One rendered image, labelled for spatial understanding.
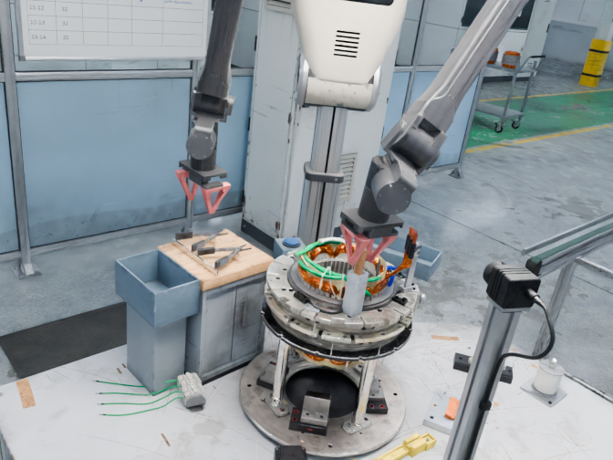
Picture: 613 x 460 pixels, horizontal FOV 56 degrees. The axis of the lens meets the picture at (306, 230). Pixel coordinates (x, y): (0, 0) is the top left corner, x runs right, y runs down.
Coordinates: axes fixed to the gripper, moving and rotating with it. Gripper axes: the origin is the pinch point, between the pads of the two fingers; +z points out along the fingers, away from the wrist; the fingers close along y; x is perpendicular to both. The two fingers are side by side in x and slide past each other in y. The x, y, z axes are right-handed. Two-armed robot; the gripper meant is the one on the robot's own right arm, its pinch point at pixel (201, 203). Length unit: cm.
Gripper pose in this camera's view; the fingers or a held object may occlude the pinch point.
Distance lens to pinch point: 136.0
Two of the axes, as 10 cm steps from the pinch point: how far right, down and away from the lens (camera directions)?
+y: 6.8, 4.0, -6.1
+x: 7.2, -2.3, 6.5
